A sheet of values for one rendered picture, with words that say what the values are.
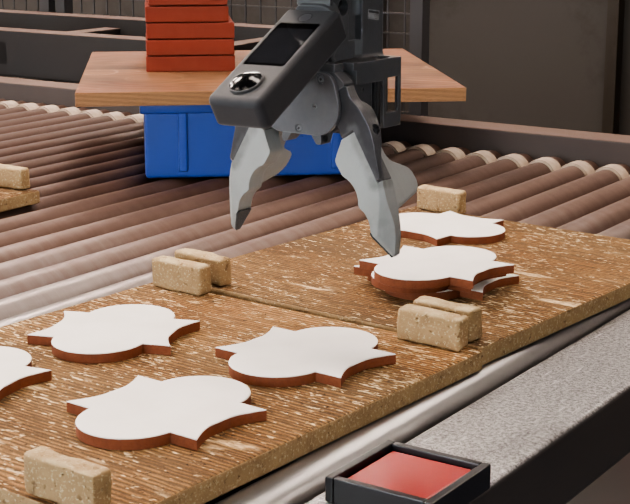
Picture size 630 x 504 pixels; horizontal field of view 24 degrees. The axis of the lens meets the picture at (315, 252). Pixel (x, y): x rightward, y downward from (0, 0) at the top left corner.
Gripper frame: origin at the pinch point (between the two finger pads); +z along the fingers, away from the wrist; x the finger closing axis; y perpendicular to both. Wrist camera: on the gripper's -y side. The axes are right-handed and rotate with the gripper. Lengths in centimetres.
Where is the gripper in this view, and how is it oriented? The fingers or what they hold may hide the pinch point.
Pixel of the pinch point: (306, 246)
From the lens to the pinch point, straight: 108.7
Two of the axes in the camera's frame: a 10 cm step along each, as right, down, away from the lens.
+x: -7.9, -1.4, 5.9
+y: 6.1, -1.9, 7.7
